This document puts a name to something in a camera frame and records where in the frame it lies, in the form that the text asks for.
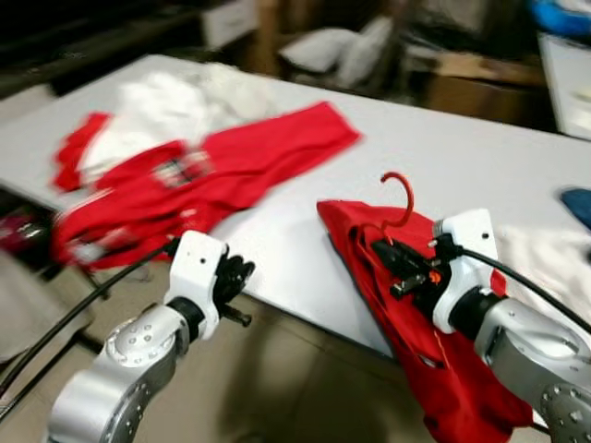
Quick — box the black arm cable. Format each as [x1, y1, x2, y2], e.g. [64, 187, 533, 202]
[0, 240, 178, 398]
[455, 245, 591, 333]

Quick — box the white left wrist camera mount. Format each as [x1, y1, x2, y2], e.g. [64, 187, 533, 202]
[166, 231, 227, 341]

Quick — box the grey pillow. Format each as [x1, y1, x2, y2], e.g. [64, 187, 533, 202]
[282, 28, 361, 75]
[337, 17, 393, 89]

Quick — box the brown cardboard box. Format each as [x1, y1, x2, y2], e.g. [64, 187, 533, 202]
[425, 51, 546, 121]

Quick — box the white t-shirt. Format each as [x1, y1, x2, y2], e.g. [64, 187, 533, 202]
[499, 226, 591, 319]

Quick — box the white crumpled garment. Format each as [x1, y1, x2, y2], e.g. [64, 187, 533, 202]
[78, 63, 278, 181]

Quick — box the red plastic clothes hanger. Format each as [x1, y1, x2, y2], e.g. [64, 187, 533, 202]
[356, 172, 416, 245]

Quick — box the white office table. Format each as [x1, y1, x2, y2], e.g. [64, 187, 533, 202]
[538, 32, 591, 139]

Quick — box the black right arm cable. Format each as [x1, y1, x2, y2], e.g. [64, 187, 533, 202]
[455, 245, 591, 333]

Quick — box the blue denim jacket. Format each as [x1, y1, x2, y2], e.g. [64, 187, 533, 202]
[559, 187, 591, 227]

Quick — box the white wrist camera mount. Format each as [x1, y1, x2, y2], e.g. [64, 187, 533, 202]
[432, 209, 500, 335]
[166, 231, 227, 341]

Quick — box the plain red garment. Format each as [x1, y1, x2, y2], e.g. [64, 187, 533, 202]
[54, 111, 112, 190]

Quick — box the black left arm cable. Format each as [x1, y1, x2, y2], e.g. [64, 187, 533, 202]
[0, 240, 178, 398]

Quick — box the red printed t-shirt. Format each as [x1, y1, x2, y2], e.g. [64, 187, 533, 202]
[317, 198, 532, 443]

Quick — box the bright blue bag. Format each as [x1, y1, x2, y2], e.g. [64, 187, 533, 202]
[531, 0, 591, 38]

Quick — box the red garment with plaid trim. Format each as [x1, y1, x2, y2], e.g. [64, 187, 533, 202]
[51, 102, 361, 269]

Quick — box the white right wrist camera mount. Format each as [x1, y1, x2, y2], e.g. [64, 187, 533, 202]
[432, 209, 500, 335]

